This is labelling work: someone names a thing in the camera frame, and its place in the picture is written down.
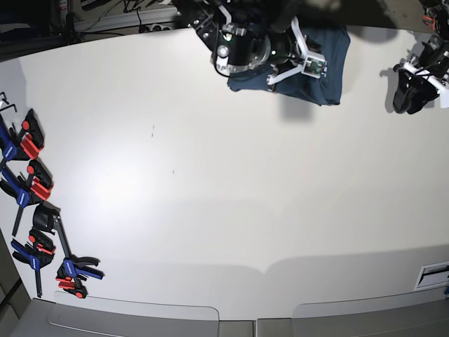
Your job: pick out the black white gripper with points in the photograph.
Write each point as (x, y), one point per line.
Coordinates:
(277, 55)
(419, 84)

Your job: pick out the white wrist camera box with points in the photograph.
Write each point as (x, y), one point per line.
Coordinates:
(313, 65)
(444, 98)

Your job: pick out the white label plate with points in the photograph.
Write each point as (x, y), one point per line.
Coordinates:
(432, 276)

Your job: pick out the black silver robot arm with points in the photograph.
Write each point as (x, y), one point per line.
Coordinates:
(245, 35)
(435, 17)

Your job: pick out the black hanging camera mount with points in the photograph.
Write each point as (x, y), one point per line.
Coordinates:
(282, 12)

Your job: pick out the blue red bar clamp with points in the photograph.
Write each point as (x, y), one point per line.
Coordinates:
(37, 253)
(73, 270)
(35, 189)
(24, 145)

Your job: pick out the dark blue T-shirt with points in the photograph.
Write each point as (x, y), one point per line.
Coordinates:
(318, 82)

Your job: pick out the metal hex key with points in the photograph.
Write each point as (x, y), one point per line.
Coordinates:
(5, 104)

